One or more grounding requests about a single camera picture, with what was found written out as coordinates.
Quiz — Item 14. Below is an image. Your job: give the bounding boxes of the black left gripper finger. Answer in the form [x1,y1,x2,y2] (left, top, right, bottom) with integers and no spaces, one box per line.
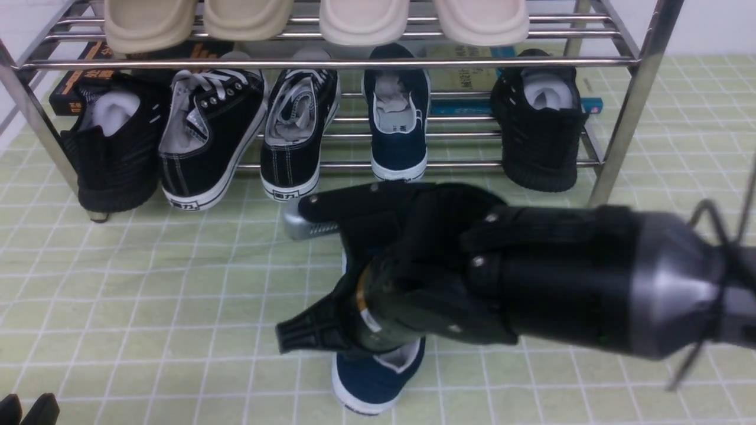
[21,393,60,425]
[0,394,22,425]

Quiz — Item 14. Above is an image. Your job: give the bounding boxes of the black knit sneaker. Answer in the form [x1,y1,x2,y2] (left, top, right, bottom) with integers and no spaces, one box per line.
[60,73,171,214]
[490,66,589,193]

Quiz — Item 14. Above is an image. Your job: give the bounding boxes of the silver metal shoe rack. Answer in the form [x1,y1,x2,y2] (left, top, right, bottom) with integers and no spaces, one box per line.
[2,1,683,205]

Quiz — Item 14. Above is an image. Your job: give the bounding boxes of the green checkered table cloth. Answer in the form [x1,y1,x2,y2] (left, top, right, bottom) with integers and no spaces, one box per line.
[1,55,754,424]

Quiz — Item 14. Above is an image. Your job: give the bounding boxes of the black canvas sneaker white laces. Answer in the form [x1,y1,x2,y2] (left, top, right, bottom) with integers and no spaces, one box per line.
[158,67,270,211]

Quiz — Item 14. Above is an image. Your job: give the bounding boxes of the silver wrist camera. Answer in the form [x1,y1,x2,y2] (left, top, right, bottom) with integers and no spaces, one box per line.
[282,195,338,240]

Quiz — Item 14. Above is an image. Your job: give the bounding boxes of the black knit sneaker right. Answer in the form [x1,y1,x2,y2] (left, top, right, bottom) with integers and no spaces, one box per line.
[490,66,589,193]

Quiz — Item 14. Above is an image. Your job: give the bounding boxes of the black knit sneaker left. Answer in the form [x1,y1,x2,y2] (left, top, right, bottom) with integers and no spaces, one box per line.
[60,73,171,214]

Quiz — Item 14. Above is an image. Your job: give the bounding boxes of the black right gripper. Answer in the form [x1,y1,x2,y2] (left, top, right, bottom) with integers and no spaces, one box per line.
[275,181,519,357]

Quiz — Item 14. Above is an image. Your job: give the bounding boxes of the beige slipper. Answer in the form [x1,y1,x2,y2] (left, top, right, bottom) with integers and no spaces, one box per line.
[103,1,198,54]
[203,0,295,41]

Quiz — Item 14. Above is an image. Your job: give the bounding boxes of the cream slipper far right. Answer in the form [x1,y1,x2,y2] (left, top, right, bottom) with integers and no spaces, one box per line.
[433,1,530,47]

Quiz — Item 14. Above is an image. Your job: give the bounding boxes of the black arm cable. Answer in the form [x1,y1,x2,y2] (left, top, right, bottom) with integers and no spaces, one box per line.
[667,152,756,392]

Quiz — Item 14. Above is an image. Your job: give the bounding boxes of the beige slipper far left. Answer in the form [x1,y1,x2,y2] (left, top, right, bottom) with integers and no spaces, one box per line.
[103,1,198,54]

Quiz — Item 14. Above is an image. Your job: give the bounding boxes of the navy slip-on shoe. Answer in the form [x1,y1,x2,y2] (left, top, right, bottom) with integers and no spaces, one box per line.
[331,248,426,416]
[361,69,431,181]

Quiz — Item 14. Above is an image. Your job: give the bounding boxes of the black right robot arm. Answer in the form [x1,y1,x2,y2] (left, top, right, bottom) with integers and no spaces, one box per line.
[276,181,754,359]

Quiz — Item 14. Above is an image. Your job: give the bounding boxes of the cream slipper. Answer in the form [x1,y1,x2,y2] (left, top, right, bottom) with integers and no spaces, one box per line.
[319,1,410,47]
[433,1,530,47]

